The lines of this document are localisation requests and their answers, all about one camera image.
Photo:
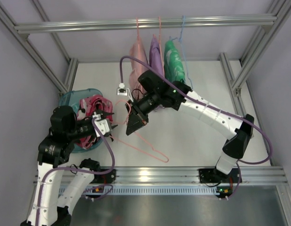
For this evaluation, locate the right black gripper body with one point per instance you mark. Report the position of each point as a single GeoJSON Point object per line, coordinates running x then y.
{"type": "Point", "coordinates": [136, 113]}

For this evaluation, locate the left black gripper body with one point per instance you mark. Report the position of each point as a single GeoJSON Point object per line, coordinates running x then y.
{"type": "Point", "coordinates": [110, 128]}

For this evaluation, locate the pink patterned trousers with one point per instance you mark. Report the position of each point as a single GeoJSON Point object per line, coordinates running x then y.
{"type": "Point", "coordinates": [87, 107]}

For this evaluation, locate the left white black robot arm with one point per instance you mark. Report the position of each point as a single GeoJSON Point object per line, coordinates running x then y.
{"type": "Point", "coordinates": [60, 187]}

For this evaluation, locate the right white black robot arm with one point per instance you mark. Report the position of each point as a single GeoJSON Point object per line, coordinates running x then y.
{"type": "Point", "coordinates": [180, 97]}

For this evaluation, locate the light pink trousers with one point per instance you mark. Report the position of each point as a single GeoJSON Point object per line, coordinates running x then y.
{"type": "Point", "coordinates": [137, 71]}

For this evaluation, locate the purple trousers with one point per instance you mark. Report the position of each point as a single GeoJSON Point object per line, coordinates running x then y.
{"type": "Point", "coordinates": [155, 60]}

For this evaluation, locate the green patterned trousers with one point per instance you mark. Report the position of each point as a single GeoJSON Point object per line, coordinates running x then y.
{"type": "Point", "coordinates": [173, 66]}

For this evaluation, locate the teal plastic bin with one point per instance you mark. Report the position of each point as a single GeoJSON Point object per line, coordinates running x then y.
{"type": "Point", "coordinates": [72, 99]}

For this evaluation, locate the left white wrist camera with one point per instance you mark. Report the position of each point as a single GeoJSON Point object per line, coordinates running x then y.
{"type": "Point", "coordinates": [103, 125]}

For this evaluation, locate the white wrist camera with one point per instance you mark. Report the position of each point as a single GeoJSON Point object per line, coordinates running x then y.
{"type": "Point", "coordinates": [103, 125]}
{"type": "Point", "coordinates": [122, 90]}

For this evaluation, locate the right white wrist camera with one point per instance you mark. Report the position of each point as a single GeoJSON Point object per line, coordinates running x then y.
{"type": "Point", "coordinates": [122, 90]}

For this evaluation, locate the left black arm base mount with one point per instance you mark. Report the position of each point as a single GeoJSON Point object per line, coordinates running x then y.
{"type": "Point", "coordinates": [105, 178]}

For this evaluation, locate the slotted grey cable duct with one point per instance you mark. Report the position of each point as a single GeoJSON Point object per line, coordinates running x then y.
{"type": "Point", "coordinates": [156, 190]}

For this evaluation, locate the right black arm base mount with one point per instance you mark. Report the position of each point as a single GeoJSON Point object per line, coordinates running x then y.
{"type": "Point", "coordinates": [213, 176]}

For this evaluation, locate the aluminium hanging rail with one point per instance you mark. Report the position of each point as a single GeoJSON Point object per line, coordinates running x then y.
{"type": "Point", "coordinates": [152, 23]}

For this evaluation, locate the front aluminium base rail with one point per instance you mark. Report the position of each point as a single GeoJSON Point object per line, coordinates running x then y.
{"type": "Point", "coordinates": [189, 176]}

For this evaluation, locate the aluminium frame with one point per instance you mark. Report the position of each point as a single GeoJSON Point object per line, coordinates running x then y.
{"type": "Point", "coordinates": [33, 70]}

